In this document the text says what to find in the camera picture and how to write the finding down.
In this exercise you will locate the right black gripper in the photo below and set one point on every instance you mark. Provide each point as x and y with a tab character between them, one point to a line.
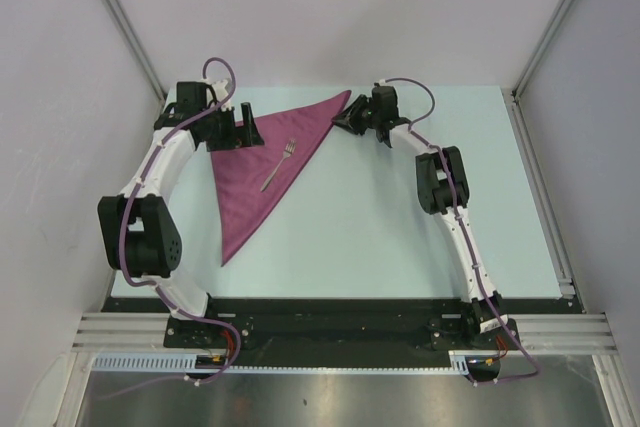
349	118

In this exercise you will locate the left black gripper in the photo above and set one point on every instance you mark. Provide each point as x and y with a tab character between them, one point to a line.
234	140

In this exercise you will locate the silver metal fork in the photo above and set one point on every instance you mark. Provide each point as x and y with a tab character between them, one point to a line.
288	151

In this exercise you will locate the purple cloth napkin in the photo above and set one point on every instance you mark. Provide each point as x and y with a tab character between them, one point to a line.
239	174

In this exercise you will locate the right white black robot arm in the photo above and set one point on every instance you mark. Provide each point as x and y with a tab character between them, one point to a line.
443	192

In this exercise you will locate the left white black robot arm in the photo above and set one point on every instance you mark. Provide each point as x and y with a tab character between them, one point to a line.
140	237

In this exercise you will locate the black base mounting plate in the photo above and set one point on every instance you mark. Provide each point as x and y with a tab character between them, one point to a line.
368	355

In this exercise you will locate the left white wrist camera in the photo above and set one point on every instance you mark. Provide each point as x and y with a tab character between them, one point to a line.
217	94

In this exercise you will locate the aluminium rail frame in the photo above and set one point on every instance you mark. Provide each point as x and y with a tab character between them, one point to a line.
572	334

